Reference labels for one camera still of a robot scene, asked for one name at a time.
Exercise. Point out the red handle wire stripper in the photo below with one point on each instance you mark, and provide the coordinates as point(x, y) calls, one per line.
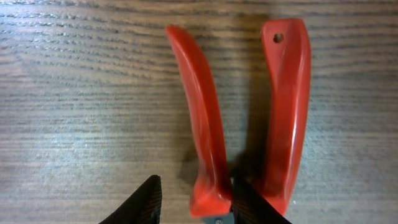
point(288, 56)

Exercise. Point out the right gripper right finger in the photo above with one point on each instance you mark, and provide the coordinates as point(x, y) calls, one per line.
point(249, 207)

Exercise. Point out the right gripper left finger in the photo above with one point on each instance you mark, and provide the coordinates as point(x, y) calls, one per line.
point(142, 207)

